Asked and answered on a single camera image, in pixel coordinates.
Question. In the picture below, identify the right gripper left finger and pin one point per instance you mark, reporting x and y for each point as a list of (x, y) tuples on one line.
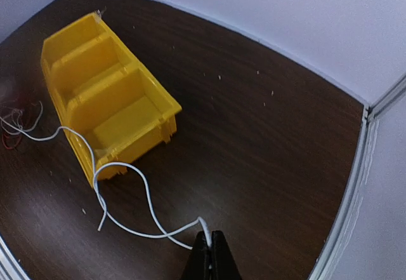
[(197, 266)]

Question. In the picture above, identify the yellow bin near end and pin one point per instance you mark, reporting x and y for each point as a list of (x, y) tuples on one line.
[(117, 120)]

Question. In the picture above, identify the yellow bin end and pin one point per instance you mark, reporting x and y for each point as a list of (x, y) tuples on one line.
[(117, 120), (70, 38)]

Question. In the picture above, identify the right aluminium frame post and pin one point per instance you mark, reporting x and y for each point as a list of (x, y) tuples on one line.
[(349, 210)]

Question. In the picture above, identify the yellow bin far end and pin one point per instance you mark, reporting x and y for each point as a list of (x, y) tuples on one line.
[(70, 38)]

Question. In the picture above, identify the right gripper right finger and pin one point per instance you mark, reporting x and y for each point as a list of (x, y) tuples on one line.
[(222, 260)]

